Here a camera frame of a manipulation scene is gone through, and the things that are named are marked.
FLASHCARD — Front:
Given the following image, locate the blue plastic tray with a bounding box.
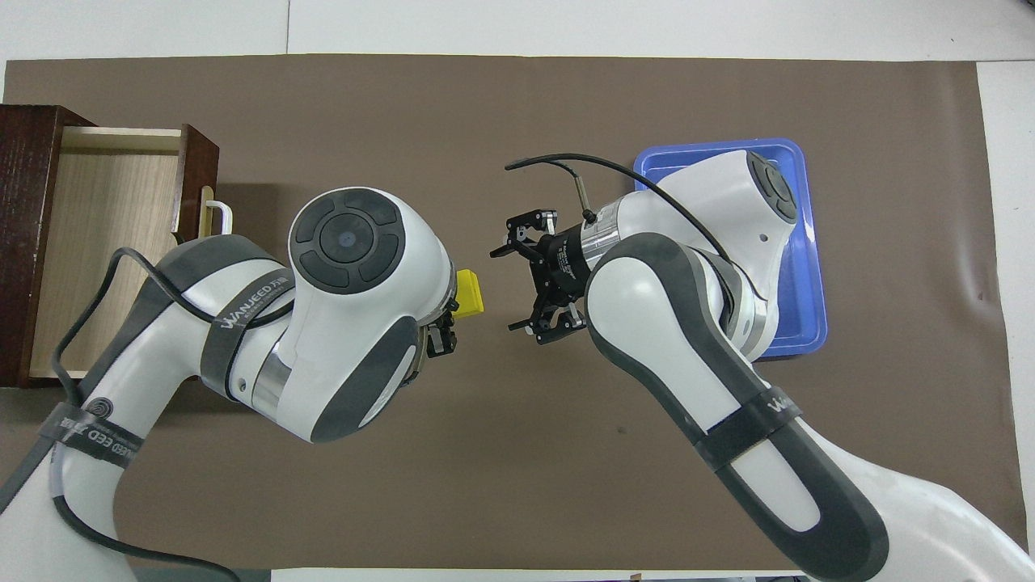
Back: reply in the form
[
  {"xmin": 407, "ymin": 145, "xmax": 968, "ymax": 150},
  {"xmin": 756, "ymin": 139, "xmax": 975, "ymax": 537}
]
[{"xmin": 632, "ymin": 137, "xmax": 829, "ymax": 361}]

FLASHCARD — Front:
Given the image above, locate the brown paper table mat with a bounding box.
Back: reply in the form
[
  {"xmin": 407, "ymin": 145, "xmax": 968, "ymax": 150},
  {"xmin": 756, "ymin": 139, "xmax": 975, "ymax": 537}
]
[{"xmin": 0, "ymin": 53, "xmax": 1031, "ymax": 570}]

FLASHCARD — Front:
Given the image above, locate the wooden drawer with white handle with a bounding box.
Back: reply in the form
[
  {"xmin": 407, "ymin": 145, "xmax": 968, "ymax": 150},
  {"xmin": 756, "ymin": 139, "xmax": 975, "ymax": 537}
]
[{"xmin": 28, "ymin": 123, "xmax": 235, "ymax": 382}]

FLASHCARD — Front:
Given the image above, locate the yellow cube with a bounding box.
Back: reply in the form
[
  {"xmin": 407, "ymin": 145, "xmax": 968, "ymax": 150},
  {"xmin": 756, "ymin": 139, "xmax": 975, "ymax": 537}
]
[{"xmin": 454, "ymin": 269, "xmax": 485, "ymax": 317}]

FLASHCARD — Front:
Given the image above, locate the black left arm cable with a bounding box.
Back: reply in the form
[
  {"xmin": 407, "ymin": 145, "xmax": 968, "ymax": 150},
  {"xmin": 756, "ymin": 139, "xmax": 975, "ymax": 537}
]
[{"xmin": 0, "ymin": 247, "xmax": 243, "ymax": 582}]

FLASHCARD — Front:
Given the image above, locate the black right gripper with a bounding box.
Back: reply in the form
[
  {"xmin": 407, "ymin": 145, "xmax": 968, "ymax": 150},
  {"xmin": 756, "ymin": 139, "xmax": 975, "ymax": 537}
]
[{"xmin": 425, "ymin": 208, "xmax": 589, "ymax": 359}]

